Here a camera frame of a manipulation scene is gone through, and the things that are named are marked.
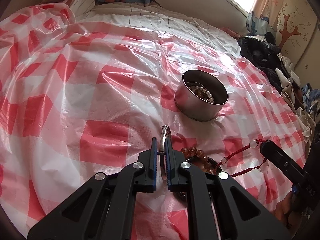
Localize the white striped bed quilt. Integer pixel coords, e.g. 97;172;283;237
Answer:
70;0;240;59

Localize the wardrobe with tree decoration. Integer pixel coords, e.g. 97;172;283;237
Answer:
252;0;320;81

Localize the round silver metal tin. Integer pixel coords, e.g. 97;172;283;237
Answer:
174;69;228;122

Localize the red white checkered plastic sheet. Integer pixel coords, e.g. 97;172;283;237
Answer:
1;3;305;236

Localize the brown bead bracelet red cord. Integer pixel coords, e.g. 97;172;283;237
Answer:
179;138;268;178

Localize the wide silver bangle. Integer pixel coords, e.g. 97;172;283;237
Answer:
158;125;171;180

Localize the black jacket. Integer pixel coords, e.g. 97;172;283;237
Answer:
238;31;289;94

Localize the pile of beige clothes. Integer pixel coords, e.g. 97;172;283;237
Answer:
276;53;316;139

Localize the blue whale curtain right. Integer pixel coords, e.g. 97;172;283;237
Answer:
246;11;277;37

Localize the right hand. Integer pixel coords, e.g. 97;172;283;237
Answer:
271;192;302;236

